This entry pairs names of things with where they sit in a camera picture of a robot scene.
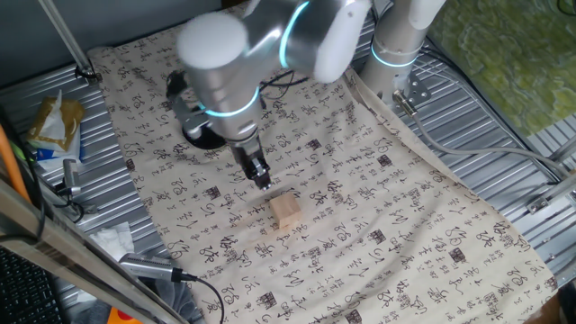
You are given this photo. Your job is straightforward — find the yellow tissue pack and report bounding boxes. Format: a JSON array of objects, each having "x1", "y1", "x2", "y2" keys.
[{"x1": 25, "y1": 89, "x2": 86, "y2": 172}]

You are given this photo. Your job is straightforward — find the aluminium frame bar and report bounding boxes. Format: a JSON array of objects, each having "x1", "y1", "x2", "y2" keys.
[{"x1": 0, "y1": 177, "x2": 190, "y2": 324}]

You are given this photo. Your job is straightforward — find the black round scale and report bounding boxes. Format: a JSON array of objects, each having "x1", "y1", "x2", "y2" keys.
[{"x1": 182, "y1": 123, "x2": 229, "y2": 151}]

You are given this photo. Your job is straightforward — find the silver camera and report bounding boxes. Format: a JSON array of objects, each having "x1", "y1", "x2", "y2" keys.
[{"x1": 118, "y1": 252, "x2": 199, "y2": 284}]

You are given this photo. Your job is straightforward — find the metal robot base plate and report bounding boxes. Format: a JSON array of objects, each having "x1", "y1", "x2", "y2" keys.
[{"x1": 382, "y1": 71, "x2": 433, "y2": 112}]

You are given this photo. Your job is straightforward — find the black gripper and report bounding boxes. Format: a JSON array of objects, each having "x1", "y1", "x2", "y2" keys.
[{"x1": 228, "y1": 137, "x2": 274, "y2": 193}]

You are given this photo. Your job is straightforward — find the white crumpled tissue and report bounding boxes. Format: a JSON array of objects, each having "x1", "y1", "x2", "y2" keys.
[{"x1": 88, "y1": 220, "x2": 136, "y2": 263}]

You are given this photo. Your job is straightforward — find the orange pole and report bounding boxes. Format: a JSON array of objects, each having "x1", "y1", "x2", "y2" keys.
[{"x1": 0, "y1": 124, "x2": 32, "y2": 203}]

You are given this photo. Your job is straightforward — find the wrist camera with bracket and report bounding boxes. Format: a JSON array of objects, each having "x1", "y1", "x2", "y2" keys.
[{"x1": 165, "y1": 69, "x2": 215, "y2": 141}]

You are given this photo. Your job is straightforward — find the thin aluminium pole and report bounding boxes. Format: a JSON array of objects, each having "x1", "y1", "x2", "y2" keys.
[{"x1": 37, "y1": 0, "x2": 103, "y2": 85}]

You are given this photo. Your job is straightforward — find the wooden cube block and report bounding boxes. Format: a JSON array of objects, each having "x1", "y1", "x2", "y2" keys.
[{"x1": 268, "y1": 193, "x2": 302, "y2": 230}]

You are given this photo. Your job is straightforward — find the black keyboard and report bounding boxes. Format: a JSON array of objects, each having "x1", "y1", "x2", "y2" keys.
[{"x1": 0, "y1": 246, "x2": 62, "y2": 324}]

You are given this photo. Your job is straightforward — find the small camera on stand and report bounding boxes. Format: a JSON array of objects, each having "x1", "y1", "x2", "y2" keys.
[{"x1": 54, "y1": 157, "x2": 98, "y2": 216}]

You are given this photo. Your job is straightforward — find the orange emergency stop box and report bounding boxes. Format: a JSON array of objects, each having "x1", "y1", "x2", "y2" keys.
[{"x1": 106, "y1": 307, "x2": 144, "y2": 324}]

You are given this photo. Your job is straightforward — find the beige calligraphy print cloth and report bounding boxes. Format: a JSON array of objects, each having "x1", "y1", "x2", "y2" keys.
[{"x1": 87, "y1": 0, "x2": 559, "y2": 324}]

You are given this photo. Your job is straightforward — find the black camera cable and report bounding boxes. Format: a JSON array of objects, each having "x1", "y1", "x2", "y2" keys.
[{"x1": 179, "y1": 269, "x2": 226, "y2": 324}]

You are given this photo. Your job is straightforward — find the grey base cable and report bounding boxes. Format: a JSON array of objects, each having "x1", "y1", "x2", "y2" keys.
[{"x1": 391, "y1": 89, "x2": 576, "y2": 181}]

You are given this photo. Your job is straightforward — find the aluminium frame bracket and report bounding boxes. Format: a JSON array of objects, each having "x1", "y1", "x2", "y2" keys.
[{"x1": 525, "y1": 134, "x2": 576, "y2": 215}]

